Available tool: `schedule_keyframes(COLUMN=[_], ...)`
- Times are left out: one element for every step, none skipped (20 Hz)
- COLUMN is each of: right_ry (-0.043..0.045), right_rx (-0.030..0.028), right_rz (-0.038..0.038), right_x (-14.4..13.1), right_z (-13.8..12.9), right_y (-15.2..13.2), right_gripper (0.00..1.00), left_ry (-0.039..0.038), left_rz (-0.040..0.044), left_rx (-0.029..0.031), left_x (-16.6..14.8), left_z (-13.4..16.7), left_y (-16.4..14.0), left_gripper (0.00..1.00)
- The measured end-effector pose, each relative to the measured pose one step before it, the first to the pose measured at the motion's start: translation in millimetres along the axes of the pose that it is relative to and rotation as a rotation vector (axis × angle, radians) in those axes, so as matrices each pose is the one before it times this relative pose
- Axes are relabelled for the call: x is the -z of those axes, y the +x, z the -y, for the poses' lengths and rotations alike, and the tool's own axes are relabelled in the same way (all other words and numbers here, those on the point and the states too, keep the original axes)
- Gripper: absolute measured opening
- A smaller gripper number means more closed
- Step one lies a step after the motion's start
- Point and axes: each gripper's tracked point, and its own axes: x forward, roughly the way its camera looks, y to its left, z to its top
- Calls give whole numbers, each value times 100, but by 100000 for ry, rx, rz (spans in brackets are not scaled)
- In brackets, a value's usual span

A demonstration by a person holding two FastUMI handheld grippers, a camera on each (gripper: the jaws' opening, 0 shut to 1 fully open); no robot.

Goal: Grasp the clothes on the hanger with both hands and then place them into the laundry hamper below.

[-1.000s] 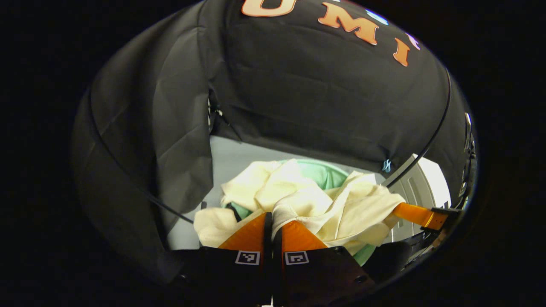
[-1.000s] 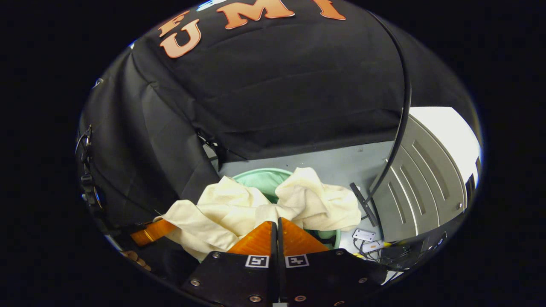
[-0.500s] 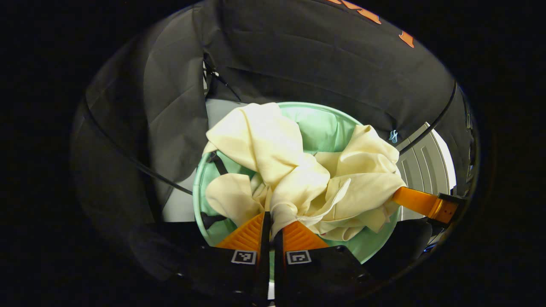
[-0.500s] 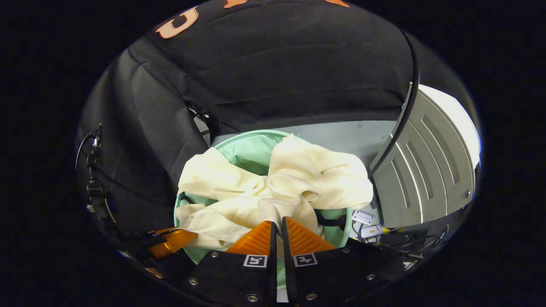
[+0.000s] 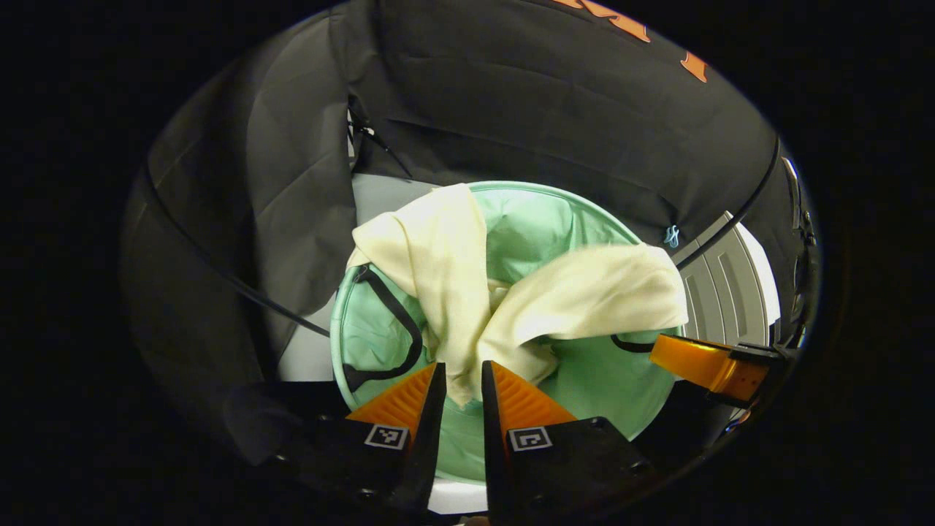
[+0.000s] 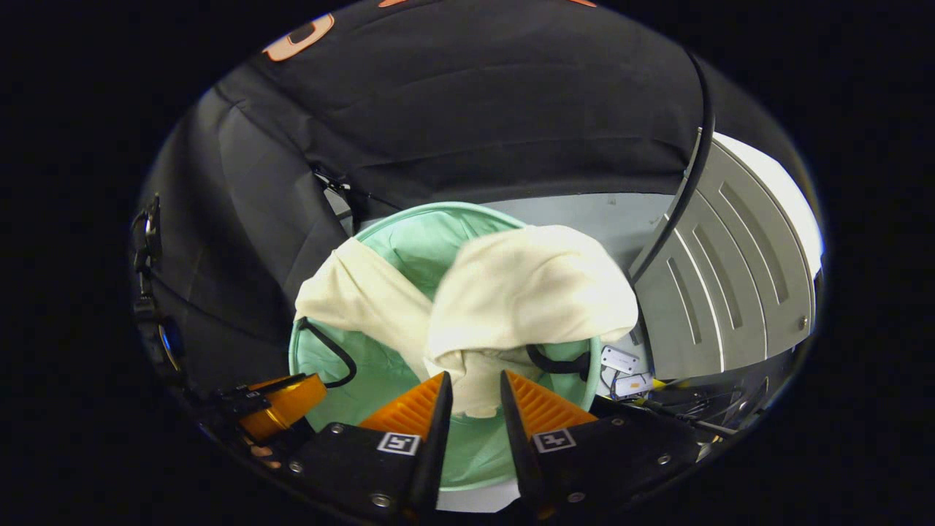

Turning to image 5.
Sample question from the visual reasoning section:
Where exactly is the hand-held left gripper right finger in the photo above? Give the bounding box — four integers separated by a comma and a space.
481, 360, 658, 525

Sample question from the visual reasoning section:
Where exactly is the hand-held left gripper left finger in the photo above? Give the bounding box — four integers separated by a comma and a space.
274, 362, 448, 516

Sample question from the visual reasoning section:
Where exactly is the cream short-sleeved shirt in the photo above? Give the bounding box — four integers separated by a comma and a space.
347, 183, 690, 408

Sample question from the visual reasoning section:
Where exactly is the green laundry hamper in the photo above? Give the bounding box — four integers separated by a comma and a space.
329, 180, 684, 484

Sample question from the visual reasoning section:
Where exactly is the black backdrop cloth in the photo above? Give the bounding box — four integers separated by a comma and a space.
121, 0, 804, 468

